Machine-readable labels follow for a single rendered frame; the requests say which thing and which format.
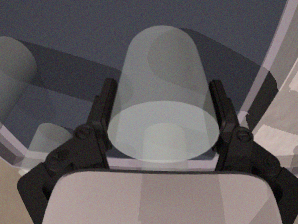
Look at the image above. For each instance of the clear glass jar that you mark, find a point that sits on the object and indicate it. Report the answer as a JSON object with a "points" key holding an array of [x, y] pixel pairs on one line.
{"points": [[47, 138], [17, 69], [176, 166], [163, 110]]}

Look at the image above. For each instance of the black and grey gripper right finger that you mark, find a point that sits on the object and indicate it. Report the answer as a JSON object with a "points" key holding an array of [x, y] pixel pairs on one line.
{"points": [[237, 149]]}

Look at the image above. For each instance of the white shallow tray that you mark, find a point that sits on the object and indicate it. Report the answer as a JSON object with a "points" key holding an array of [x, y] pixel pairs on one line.
{"points": [[278, 130]]}

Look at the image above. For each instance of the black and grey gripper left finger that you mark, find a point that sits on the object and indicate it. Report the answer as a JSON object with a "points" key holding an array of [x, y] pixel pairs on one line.
{"points": [[82, 151]]}

